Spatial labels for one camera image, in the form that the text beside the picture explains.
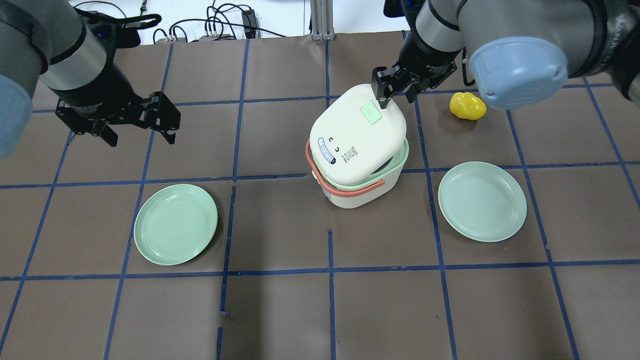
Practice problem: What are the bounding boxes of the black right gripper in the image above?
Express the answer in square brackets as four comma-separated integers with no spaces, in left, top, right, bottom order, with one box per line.
[371,35,458,109]

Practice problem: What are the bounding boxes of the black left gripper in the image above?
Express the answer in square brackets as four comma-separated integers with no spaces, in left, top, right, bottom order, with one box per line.
[54,75,182,147]

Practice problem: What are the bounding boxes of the cream rice cooker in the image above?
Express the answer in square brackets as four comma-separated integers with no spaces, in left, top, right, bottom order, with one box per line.
[305,83,409,209]

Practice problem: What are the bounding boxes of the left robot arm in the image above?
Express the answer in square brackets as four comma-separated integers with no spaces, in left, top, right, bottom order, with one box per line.
[0,0,181,158]

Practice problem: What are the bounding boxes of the green plate near right arm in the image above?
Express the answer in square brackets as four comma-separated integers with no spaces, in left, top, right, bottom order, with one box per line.
[438,161,528,243]

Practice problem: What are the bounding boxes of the green plate near left arm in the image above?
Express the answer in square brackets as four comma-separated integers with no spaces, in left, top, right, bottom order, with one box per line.
[133,183,218,266]

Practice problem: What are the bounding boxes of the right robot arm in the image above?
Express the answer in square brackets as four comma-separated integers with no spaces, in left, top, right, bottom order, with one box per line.
[371,0,639,110]

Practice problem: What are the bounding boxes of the yellow bell pepper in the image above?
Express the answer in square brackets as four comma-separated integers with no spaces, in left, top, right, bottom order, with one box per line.
[449,92,487,121]

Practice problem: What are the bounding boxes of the aluminium frame post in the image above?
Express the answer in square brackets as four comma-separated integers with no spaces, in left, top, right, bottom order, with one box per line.
[310,0,336,41]

